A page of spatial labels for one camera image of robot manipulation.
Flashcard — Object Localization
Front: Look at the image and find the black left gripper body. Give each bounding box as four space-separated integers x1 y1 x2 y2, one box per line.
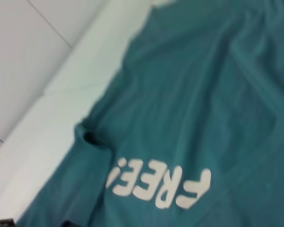
0 218 15 227

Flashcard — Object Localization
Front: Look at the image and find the teal t-shirt with FREE print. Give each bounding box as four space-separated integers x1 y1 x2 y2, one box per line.
15 0 284 227

